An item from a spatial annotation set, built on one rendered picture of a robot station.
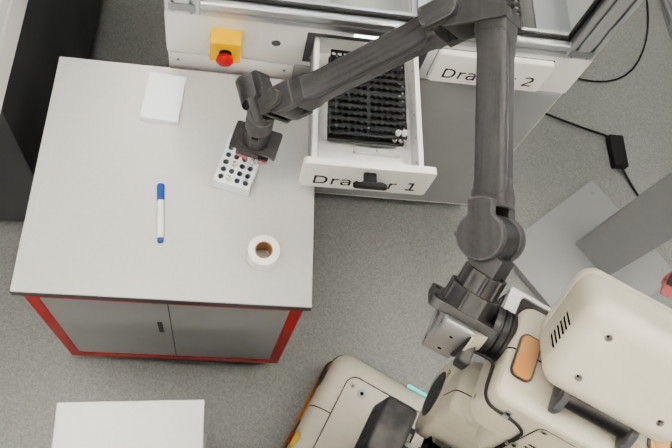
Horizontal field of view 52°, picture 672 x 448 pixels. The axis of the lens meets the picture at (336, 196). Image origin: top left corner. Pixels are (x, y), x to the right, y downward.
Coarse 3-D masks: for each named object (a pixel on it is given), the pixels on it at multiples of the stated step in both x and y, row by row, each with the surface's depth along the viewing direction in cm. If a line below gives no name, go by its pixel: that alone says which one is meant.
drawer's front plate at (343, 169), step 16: (304, 160) 146; (320, 160) 146; (336, 160) 147; (352, 160) 147; (304, 176) 151; (336, 176) 151; (352, 176) 151; (384, 176) 151; (400, 176) 151; (416, 176) 151; (432, 176) 151; (400, 192) 158; (416, 192) 158
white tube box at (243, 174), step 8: (224, 152) 158; (232, 152) 158; (224, 160) 157; (240, 160) 157; (248, 160) 158; (256, 160) 158; (224, 168) 157; (232, 168) 156; (240, 168) 159; (248, 168) 158; (256, 168) 157; (216, 176) 155; (224, 176) 155; (232, 176) 155; (240, 176) 156; (248, 176) 158; (216, 184) 156; (224, 184) 155; (232, 184) 155; (240, 184) 155; (248, 184) 155; (232, 192) 158; (240, 192) 157; (248, 192) 156
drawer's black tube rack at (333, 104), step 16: (384, 80) 161; (400, 80) 166; (336, 96) 157; (352, 96) 161; (368, 96) 158; (384, 96) 159; (400, 96) 160; (336, 112) 155; (352, 112) 156; (368, 112) 156; (384, 112) 161; (400, 112) 158; (368, 128) 155; (384, 128) 155; (400, 128) 156; (384, 144) 158; (400, 144) 158
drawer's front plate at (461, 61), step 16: (432, 64) 170; (448, 64) 167; (464, 64) 167; (528, 64) 167; (544, 64) 168; (432, 80) 173; (448, 80) 173; (464, 80) 173; (528, 80) 173; (544, 80) 173
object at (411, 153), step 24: (312, 48) 164; (336, 48) 167; (408, 72) 170; (408, 96) 168; (312, 120) 154; (408, 120) 165; (312, 144) 151; (336, 144) 159; (360, 144) 160; (408, 144) 162
